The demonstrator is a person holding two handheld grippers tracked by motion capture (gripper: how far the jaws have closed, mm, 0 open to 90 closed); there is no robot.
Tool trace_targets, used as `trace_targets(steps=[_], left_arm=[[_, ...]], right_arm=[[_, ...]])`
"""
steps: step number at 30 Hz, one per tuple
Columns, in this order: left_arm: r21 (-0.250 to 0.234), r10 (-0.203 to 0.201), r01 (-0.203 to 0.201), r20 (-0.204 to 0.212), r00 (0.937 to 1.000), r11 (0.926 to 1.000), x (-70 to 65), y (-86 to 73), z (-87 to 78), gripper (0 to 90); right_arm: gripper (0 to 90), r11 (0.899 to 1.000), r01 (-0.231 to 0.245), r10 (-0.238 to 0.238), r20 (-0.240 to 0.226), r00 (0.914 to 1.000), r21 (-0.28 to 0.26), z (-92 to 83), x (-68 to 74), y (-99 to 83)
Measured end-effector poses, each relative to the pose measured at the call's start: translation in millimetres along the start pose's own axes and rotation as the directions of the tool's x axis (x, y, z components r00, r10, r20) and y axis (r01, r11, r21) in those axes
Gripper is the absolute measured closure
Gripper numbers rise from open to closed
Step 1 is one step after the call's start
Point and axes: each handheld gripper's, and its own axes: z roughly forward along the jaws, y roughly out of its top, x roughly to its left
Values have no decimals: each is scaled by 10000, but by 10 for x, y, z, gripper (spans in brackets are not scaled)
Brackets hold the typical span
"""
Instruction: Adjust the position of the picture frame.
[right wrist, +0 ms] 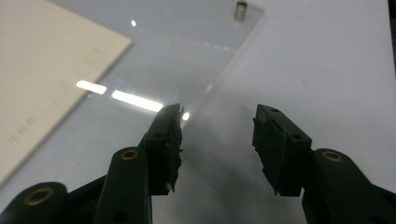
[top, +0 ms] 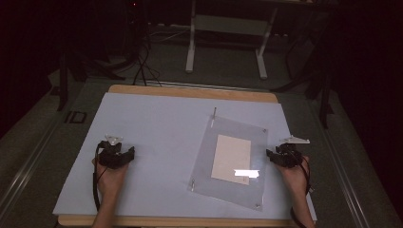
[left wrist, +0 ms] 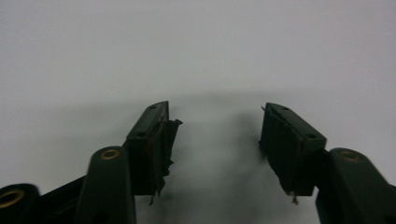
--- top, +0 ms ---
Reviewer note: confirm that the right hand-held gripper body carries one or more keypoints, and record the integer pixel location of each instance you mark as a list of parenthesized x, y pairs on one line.
[(286, 155)]

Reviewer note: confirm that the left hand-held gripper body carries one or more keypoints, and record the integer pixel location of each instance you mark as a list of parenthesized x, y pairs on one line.
[(111, 156)]

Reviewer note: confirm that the photo print card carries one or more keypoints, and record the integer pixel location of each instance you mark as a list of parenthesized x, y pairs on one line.
[(231, 160)]

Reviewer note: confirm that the clear acrylic frame panel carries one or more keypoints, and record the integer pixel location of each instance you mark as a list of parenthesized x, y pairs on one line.
[(231, 161)]

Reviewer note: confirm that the person's right hand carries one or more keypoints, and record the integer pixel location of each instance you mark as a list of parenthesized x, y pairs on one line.
[(294, 179)]

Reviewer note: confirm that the white table sheet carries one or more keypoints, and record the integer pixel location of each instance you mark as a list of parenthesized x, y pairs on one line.
[(152, 152)]

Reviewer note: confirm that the black metal stand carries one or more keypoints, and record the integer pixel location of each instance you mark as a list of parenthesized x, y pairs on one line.
[(316, 69), (79, 66)]

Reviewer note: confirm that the small metal frame screw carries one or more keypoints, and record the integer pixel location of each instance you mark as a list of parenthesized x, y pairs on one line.
[(264, 130)]

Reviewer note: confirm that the black rectangular floor bracket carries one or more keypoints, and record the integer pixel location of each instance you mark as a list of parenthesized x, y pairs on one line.
[(75, 117)]

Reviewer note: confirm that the aluminium floor rail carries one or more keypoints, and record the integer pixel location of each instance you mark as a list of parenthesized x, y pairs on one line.
[(22, 177), (342, 177)]

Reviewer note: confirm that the long metal frame pin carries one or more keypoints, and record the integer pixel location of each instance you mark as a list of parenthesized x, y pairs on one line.
[(192, 185), (214, 115)]

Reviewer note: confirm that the white metal desk frame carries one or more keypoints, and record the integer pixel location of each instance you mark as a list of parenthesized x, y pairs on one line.
[(228, 27)]

